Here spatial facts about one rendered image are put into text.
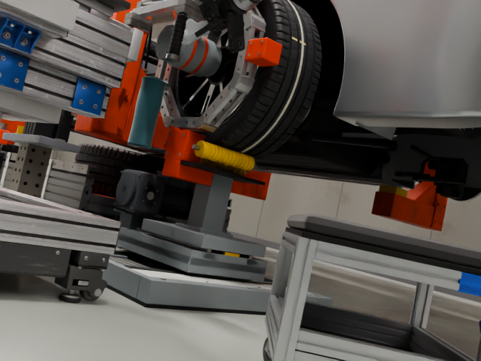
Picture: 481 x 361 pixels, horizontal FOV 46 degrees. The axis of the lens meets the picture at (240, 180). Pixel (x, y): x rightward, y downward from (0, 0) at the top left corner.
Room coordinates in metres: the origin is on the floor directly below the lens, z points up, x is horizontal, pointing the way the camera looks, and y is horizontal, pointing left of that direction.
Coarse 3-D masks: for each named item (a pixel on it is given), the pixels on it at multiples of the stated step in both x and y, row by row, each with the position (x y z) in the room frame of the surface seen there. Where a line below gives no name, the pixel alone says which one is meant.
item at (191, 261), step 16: (128, 240) 2.22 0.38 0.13; (144, 240) 2.13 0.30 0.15; (160, 240) 2.05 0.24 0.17; (176, 240) 2.10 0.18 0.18; (160, 256) 2.04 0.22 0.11; (176, 256) 1.96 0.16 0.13; (192, 256) 1.91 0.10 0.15; (208, 256) 1.95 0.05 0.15; (224, 256) 2.00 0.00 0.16; (240, 256) 2.10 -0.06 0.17; (192, 272) 1.92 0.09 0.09; (208, 272) 1.96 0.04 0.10; (224, 272) 2.01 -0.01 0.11; (240, 272) 2.06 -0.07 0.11; (256, 272) 2.11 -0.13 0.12
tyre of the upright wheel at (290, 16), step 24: (264, 0) 1.93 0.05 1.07; (288, 0) 2.03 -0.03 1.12; (288, 24) 1.89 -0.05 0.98; (312, 24) 2.02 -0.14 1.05; (288, 48) 1.87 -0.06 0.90; (312, 48) 1.96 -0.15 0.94; (264, 72) 1.87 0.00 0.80; (288, 72) 1.89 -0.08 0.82; (312, 72) 1.96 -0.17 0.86; (264, 96) 1.87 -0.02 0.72; (288, 96) 1.92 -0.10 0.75; (312, 96) 1.98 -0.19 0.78; (240, 120) 1.92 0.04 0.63; (264, 120) 1.93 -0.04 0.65; (288, 120) 1.98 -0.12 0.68; (216, 144) 2.01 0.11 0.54; (240, 144) 2.01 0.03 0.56; (264, 144) 2.04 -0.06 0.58
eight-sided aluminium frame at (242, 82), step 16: (256, 16) 1.85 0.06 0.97; (256, 32) 1.87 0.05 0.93; (160, 64) 2.23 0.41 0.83; (240, 64) 1.84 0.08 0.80; (240, 80) 1.83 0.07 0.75; (224, 96) 1.88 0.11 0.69; (240, 96) 1.89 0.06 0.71; (160, 112) 2.16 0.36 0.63; (176, 112) 2.16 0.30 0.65; (208, 112) 1.93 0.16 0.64; (224, 112) 1.93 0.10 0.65; (192, 128) 2.00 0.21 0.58; (208, 128) 1.97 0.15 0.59
